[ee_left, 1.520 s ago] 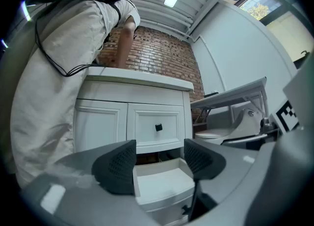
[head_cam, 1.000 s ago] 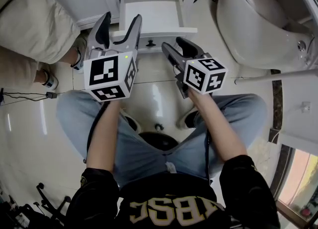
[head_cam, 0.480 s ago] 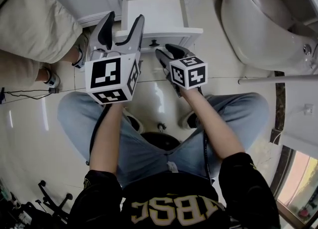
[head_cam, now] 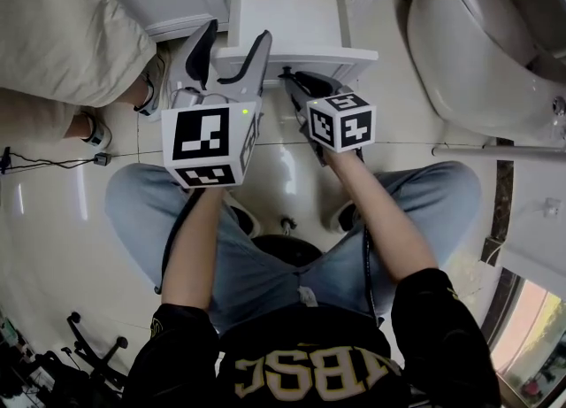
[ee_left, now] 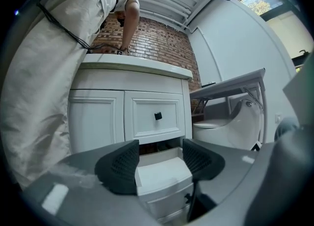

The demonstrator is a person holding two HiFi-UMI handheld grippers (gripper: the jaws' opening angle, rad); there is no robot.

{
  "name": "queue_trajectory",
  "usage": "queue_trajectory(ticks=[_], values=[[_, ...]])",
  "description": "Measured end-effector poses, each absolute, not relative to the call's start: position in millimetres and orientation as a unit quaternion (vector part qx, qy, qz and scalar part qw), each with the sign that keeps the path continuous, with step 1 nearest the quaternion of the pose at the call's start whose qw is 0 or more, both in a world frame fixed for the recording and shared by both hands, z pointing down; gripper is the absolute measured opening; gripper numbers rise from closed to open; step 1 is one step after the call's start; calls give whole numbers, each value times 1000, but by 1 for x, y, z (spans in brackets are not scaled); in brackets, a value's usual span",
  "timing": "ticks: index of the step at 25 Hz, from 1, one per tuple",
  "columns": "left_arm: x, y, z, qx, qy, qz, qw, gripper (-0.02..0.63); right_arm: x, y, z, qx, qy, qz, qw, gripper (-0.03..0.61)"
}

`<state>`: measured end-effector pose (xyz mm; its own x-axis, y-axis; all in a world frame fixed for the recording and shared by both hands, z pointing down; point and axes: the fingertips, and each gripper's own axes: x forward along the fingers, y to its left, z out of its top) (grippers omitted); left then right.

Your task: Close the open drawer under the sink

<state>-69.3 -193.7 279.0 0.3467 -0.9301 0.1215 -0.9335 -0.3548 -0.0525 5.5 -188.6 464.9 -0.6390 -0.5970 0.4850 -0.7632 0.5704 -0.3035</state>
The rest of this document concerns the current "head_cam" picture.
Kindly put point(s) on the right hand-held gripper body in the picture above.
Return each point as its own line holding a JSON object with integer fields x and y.
{"x": 340, "y": 122}

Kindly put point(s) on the person's blue jeans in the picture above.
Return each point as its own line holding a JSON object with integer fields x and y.
{"x": 265, "y": 273}

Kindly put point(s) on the person's right forearm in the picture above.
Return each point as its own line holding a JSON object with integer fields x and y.
{"x": 380, "y": 220}

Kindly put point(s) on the grey metal rail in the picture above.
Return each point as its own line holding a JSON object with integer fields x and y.
{"x": 499, "y": 152}

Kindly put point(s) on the window with dark frame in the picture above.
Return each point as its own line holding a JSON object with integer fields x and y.
{"x": 530, "y": 340}

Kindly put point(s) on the white toilet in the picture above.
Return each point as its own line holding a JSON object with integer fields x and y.
{"x": 468, "y": 52}

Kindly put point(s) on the person's left forearm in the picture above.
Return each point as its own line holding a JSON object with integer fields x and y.
{"x": 190, "y": 247}

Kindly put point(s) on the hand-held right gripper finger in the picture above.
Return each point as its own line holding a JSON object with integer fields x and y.
{"x": 295, "y": 94}
{"x": 319, "y": 80}

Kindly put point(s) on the person's black printed shirt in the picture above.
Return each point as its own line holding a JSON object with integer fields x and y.
{"x": 318, "y": 353}

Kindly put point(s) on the person's right black shoe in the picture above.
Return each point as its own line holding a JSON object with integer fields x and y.
{"x": 346, "y": 217}

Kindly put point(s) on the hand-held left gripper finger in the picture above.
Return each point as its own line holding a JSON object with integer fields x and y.
{"x": 201, "y": 54}
{"x": 254, "y": 61}

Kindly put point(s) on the dark marble threshold strip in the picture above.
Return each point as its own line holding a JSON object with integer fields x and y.
{"x": 503, "y": 202}

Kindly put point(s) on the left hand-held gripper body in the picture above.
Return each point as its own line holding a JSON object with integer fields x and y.
{"x": 201, "y": 140}

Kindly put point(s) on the white wall plug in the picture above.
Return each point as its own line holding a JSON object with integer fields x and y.
{"x": 552, "y": 208}

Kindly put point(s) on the white drawer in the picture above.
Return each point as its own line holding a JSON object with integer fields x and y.
{"x": 289, "y": 17}

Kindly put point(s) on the black round stool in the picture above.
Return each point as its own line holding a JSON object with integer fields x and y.
{"x": 287, "y": 251}

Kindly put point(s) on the black office chair base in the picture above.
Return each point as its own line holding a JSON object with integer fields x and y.
{"x": 95, "y": 353}

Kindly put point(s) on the small grey power adapter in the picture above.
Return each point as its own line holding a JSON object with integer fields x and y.
{"x": 102, "y": 159}

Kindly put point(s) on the person's black shoe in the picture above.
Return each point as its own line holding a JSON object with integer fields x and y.
{"x": 247, "y": 219}
{"x": 346, "y": 217}

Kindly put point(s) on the person's left black shoe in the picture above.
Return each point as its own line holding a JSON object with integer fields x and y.
{"x": 247, "y": 219}

